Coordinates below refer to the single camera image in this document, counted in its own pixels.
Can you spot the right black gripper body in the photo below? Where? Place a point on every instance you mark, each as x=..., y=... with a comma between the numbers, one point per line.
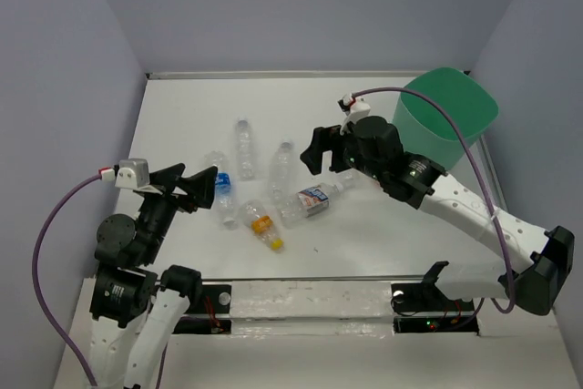
x=368, y=167

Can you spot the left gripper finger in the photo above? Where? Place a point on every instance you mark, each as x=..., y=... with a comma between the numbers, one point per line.
x=165, y=181
x=199, y=190

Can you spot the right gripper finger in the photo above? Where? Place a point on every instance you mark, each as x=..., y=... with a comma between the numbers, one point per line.
x=337, y=145
x=312, y=157

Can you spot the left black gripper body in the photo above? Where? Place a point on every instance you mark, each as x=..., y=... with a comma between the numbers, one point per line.
x=158, y=210

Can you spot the clear bottle white cap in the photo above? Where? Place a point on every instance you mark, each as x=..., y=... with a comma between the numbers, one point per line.
x=280, y=172

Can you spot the clear ribbed bottle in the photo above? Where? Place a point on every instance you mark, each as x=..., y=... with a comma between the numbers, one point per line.
x=245, y=150

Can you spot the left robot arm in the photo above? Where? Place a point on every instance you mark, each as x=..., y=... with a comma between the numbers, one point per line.
x=134, y=311

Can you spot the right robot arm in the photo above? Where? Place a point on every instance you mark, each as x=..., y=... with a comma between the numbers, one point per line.
x=540, y=260

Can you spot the green plastic bin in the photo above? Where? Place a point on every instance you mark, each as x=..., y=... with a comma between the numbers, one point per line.
x=424, y=130

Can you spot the blue label clear bottle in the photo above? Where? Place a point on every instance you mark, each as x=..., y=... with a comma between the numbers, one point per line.
x=224, y=203

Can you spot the clear crushed bottle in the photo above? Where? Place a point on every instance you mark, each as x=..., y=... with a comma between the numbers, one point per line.
x=347, y=179

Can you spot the yellow cap orange label bottle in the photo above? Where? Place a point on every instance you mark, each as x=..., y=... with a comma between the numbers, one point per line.
x=255, y=216

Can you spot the white blue label bottle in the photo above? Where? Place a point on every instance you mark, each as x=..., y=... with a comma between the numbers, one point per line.
x=309, y=202

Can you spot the white foam strip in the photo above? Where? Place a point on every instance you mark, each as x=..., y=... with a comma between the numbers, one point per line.
x=311, y=308

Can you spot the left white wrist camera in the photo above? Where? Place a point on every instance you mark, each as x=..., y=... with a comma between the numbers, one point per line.
x=133, y=174

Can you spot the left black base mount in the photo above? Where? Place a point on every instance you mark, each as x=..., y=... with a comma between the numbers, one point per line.
x=211, y=314

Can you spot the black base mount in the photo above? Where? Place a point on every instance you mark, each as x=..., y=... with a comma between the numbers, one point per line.
x=211, y=314
x=420, y=308

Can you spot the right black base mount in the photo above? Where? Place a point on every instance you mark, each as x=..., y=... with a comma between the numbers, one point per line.
x=420, y=308

